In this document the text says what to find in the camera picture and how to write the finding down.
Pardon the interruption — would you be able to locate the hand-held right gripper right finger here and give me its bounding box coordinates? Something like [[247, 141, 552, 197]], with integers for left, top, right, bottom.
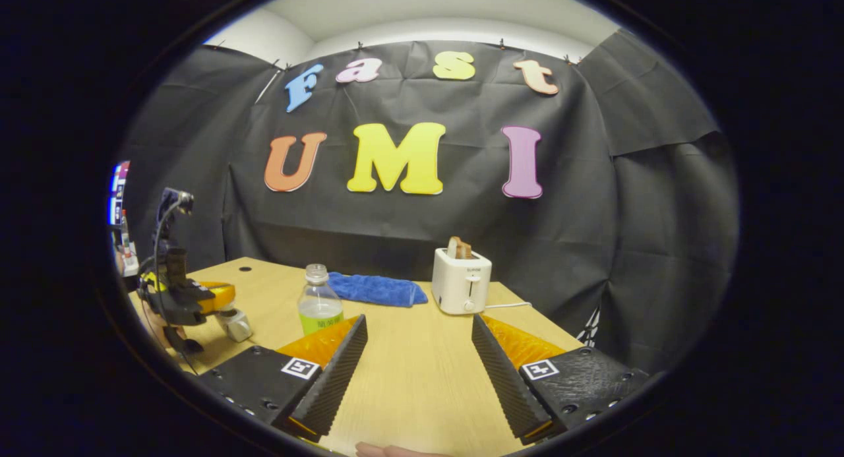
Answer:
[[471, 314, 653, 446]]

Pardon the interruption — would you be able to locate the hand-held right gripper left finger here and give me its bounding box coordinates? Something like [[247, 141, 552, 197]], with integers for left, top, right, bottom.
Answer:
[[195, 314, 369, 443]]

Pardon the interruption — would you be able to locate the white teacup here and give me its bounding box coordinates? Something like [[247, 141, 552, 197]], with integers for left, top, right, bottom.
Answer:
[[218, 312, 253, 343]]

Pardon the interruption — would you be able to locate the clear green label water bottle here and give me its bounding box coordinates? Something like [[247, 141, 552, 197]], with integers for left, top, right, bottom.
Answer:
[[297, 264, 345, 337]]

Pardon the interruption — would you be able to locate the white side tray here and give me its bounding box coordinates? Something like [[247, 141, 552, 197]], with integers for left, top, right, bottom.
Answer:
[[117, 243, 140, 278]]

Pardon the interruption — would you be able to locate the computer monitor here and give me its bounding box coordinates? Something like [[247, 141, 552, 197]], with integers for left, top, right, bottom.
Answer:
[[107, 160, 131, 227]]

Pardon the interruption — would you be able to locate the blue towel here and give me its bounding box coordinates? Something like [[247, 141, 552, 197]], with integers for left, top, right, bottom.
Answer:
[[326, 271, 429, 309]]

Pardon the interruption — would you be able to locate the white toaster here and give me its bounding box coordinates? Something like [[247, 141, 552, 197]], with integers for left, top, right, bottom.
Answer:
[[432, 247, 493, 315]]

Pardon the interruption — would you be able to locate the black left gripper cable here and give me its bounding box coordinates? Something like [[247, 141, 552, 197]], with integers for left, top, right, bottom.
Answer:
[[150, 197, 198, 375]]

